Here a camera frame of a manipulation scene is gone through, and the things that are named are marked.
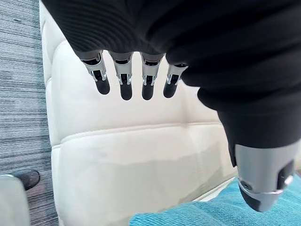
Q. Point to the dark robot foot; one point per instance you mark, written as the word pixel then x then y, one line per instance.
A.
pixel 29 179

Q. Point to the white leather sofa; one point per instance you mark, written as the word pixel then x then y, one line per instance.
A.
pixel 131 150

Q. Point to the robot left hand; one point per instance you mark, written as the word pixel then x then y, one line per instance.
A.
pixel 211 47

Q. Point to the silver robot leg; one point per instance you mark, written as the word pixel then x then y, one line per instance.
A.
pixel 13 200

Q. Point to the teal knitted cushion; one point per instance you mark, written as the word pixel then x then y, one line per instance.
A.
pixel 211 212

